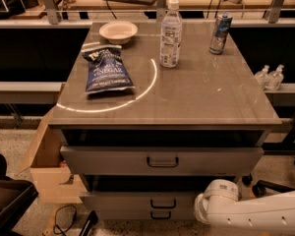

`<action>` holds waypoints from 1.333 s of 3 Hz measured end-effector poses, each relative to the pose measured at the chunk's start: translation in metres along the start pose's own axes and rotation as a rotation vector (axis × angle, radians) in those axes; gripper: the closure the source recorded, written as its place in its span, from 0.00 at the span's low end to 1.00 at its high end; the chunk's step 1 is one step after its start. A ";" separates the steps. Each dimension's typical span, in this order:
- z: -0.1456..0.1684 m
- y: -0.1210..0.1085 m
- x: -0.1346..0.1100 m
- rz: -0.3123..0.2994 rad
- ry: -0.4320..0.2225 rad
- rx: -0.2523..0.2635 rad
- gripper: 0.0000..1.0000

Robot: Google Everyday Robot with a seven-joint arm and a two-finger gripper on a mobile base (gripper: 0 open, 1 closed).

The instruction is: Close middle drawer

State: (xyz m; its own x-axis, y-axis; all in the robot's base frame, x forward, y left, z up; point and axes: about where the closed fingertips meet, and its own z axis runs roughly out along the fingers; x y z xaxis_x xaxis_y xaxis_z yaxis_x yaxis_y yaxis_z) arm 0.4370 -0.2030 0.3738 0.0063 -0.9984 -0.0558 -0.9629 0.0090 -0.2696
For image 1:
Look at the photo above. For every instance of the clear plastic water bottle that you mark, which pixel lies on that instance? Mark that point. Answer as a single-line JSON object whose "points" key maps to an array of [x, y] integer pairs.
{"points": [[170, 36]]}

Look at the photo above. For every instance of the sanitizer bottle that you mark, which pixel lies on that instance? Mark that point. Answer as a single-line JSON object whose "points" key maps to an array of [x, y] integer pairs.
{"points": [[262, 76], [275, 78]]}

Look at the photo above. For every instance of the grey bottom drawer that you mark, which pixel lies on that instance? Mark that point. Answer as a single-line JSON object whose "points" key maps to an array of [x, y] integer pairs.
{"points": [[157, 214]]}

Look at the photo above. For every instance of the black chair base with wheels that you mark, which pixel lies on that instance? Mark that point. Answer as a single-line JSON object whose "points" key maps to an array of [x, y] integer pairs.
{"points": [[259, 189]]}

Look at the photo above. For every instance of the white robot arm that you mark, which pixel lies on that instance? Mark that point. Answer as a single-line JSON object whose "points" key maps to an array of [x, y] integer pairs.
{"points": [[219, 206]]}

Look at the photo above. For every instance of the black flat object on floor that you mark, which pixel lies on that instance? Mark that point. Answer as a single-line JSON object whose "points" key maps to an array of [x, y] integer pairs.
{"points": [[90, 222]]}

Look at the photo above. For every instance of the black office chair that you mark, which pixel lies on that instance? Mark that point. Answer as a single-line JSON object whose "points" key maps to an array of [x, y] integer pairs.
{"points": [[16, 196]]}

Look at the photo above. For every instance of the grey drawer cabinet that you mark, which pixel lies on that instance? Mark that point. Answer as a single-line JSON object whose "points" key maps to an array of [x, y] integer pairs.
{"points": [[207, 101]]}

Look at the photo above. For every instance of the blue chip bag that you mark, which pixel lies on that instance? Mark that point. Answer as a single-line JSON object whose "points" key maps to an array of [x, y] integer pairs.
{"points": [[106, 70]]}

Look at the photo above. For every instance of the right sanitizer bottle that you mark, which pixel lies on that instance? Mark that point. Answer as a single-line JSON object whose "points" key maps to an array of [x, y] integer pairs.
{"points": [[275, 78]]}

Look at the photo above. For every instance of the grey top drawer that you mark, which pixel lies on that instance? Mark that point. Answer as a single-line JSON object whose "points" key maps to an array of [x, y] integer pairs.
{"points": [[162, 161]]}

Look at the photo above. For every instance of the white bowl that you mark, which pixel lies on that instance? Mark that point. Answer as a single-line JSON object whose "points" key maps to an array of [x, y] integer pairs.
{"points": [[118, 32]]}

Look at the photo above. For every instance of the grey drawer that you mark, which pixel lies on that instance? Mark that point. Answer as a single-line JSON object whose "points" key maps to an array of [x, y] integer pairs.
{"points": [[157, 214], [162, 161], [102, 201]]}

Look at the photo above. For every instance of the cardboard box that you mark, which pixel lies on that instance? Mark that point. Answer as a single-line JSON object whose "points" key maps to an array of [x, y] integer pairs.
{"points": [[50, 174]]}

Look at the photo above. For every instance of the left sanitizer bottle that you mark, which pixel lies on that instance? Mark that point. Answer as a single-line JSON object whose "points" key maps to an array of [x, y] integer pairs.
{"points": [[262, 76]]}

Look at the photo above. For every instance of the blue silver energy drink can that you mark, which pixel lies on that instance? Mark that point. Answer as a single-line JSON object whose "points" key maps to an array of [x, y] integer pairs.
{"points": [[221, 29]]}

